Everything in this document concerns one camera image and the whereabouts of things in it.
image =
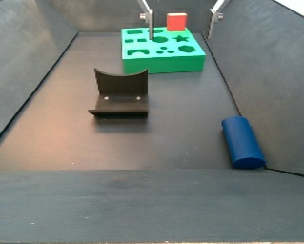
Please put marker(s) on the red oval block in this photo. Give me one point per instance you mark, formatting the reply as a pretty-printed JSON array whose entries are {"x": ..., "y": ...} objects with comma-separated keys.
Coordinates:
[{"x": 176, "y": 21}]

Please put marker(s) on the blue cylinder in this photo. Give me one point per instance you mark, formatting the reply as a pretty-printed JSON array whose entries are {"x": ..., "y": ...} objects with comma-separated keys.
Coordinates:
[{"x": 242, "y": 146}]

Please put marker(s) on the green foam shape-sorter block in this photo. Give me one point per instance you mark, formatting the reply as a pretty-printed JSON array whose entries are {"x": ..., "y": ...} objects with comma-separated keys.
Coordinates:
[{"x": 170, "y": 52}]

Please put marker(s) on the black curved fixture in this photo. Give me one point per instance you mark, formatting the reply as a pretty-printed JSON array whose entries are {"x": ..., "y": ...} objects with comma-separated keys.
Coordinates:
[{"x": 121, "y": 94}]

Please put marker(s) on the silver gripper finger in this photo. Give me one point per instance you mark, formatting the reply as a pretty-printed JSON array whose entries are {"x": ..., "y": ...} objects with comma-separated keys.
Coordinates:
[
  {"x": 146, "y": 15},
  {"x": 214, "y": 15}
]

